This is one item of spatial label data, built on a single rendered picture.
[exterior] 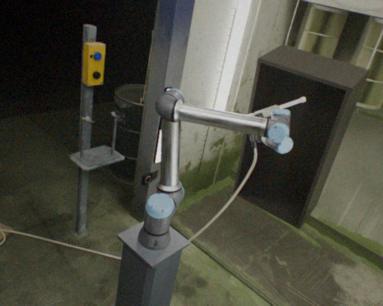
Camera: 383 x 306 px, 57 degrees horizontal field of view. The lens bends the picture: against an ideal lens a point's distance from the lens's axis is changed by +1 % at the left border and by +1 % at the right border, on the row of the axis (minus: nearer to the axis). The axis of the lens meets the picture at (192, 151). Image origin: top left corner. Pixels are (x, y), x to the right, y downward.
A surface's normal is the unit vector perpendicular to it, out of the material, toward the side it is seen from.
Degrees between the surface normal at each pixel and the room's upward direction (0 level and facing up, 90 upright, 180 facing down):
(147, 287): 90
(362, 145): 57
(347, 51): 90
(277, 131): 90
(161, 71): 90
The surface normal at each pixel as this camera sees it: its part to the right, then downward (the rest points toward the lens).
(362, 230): -0.45, -0.28
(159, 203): 0.16, -0.83
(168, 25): -0.66, 0.24
